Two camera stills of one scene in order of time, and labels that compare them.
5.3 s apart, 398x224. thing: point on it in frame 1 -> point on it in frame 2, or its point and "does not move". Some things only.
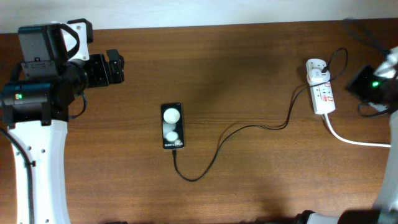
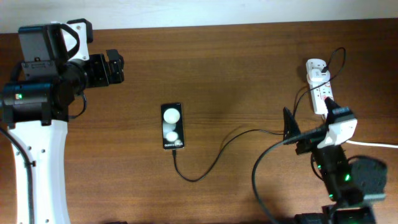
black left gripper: x=98 y=63 does not move
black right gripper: x=352 y=86 -> x=291 y=128
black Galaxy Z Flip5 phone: x=172 y=122 does not move
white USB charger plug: x=314 y=76 does not move
